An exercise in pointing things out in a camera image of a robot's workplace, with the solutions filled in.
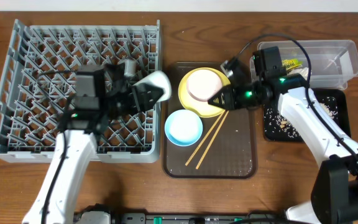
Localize spilled rice pile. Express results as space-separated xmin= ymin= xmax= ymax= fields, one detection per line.
xmin=263 ymin=96 xmax=339 ymax=142

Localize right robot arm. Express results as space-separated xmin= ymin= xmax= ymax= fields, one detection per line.
xmin=208 ymin=57 xmax=358 ymax=223

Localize clear plastic bin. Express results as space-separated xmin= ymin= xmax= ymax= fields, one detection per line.
xmin=257 ymin=40 xmax=358 ymax=90

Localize light blue bowl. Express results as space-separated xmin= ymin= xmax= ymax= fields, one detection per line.
xmin=164 ymin=110 xmax=203 ymax=147

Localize grey dishwasher rack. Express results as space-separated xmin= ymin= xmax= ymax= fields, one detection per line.
xmin=0 ymin=21 xmax=162 ymax=163

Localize white bowl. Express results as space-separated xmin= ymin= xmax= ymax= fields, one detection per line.
xmin=186 ymin=69 xmax=223 ymax=101

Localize yellow plate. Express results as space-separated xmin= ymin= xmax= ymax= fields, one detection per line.
xmin=178 ymin=67 xmax=230 ymax=118

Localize right black cable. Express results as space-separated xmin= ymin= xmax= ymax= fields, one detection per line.
xmin=228 ymin=33 xmax=358 ymax=190

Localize brown plastic tray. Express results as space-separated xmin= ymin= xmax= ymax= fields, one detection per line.
xmin=163 ymin=62 xmax=257 ymax=179

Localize wooden chopstick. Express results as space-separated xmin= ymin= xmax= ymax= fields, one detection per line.
xmin=185 ymin=113 xmax=223 ymax=166
xmin=196 ymin=111 xmax=229 ymax=170

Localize black waste tray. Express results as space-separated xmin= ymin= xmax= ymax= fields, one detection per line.
xmin=270 ymin=88 xmax=351 ymax=136

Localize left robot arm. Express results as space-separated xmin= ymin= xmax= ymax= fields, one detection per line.
xmin=22 ymin=59 xmax=172 ymax=223

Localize green orange snack wrapper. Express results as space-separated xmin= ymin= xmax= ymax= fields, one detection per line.
xmin=282 ymin=58 xmax=303 ymax=72

